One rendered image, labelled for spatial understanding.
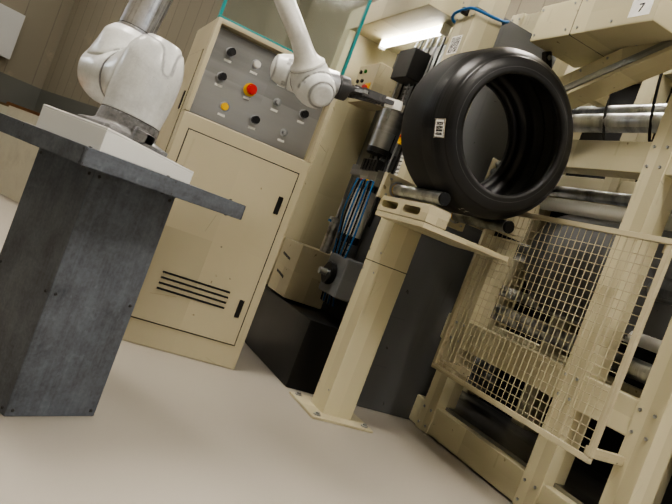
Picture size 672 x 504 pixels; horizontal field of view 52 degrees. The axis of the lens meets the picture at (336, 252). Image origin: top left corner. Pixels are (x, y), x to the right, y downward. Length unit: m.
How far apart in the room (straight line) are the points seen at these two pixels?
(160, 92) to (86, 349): 0.66
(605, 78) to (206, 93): 1.46
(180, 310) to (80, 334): 1.01
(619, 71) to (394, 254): 1.02
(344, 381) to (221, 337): 0.53
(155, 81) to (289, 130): 1.14
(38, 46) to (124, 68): 8.49
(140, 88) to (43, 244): 0.44
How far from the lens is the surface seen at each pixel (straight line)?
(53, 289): 1.72
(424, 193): 2.38
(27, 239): 1.84
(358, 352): 2.69
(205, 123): 2.72
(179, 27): 8.59
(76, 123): 1.76
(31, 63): 10.28
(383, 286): 2.67
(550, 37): 2.83
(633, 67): 2.65
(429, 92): 2.36
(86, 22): 10.08
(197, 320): 2.80
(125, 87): 1.80
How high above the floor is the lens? 0.66
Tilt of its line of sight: 1 degrees down
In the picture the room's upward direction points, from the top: 21 degrees clockwise
